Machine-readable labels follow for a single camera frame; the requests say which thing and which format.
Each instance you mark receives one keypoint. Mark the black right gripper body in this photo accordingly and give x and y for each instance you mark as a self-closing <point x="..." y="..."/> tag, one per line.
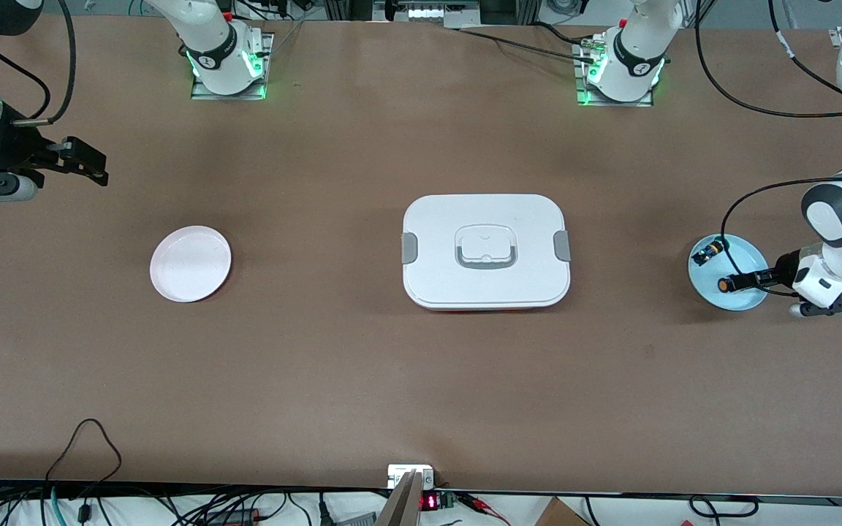
<point x="6" y="151"/>

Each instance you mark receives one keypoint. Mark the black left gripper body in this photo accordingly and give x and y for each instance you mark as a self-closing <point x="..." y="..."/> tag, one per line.
<point x="781" y="274"/>

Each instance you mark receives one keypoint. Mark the orange push-button switch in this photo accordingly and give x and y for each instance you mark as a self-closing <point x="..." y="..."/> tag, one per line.
<point x="731" y="283"/>

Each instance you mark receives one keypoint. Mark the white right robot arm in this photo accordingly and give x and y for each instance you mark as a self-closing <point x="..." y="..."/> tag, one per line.
<point x="216" y="44"/>

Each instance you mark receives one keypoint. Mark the light blue round plate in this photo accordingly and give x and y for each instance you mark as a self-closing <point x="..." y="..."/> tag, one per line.
<point x="746" y="252"/>

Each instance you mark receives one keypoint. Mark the pink round plate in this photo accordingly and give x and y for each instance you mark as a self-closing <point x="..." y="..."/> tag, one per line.
<point x="191" y="264"/>

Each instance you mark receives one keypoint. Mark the white lidded storage box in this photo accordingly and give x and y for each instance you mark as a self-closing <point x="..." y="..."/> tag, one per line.
<point x="485" y="252"/>

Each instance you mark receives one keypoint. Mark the brown cardboard piece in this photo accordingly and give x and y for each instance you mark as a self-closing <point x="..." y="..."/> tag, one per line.
<point x="560" y="515"/>

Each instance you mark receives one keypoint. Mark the red clip leads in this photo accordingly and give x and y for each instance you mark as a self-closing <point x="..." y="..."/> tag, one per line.
<point x="483" y="504"/>

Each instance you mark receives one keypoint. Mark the black power adapter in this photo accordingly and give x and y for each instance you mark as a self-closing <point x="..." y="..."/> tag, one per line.
<point x="231" y="517"/>

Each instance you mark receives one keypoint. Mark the red digit display module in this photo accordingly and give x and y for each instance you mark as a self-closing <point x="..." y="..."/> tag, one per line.
<point x="432" y="502"/>

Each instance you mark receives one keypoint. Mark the white socket box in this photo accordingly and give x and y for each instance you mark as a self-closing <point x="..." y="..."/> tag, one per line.
<point x="400" y="473"/>

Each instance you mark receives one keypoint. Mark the aluminium profile bar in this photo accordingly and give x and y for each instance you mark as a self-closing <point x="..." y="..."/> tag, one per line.
<point x="403" y="504"/>

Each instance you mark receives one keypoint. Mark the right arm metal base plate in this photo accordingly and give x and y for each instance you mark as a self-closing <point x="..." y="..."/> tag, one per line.
<point x="202" y="93"/>

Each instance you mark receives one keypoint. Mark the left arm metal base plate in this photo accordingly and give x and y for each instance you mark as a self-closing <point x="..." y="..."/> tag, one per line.
<point x="615" y="104"/>

